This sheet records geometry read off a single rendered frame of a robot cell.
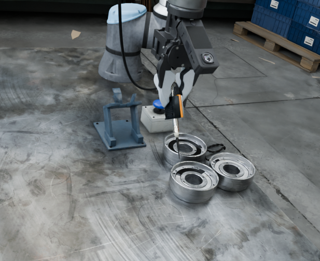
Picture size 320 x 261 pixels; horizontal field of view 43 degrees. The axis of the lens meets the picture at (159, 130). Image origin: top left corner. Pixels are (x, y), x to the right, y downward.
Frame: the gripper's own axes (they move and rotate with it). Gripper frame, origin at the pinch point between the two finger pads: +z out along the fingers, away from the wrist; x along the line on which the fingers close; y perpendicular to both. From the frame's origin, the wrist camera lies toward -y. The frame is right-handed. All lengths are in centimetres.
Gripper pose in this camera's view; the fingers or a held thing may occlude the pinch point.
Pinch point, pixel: (173, 102)
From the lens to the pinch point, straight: 88.0
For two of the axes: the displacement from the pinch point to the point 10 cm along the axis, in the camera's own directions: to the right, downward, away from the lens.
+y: -4.1, -5.2, 7.5
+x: -9.0, 1.0, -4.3
